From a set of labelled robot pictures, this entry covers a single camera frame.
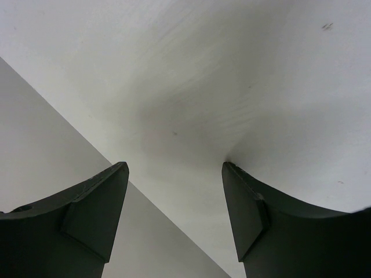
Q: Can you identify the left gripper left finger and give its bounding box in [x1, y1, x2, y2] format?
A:
[1, 162, 129, 277]

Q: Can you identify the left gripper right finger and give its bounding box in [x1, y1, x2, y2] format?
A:
[221, 162, 370, 277]

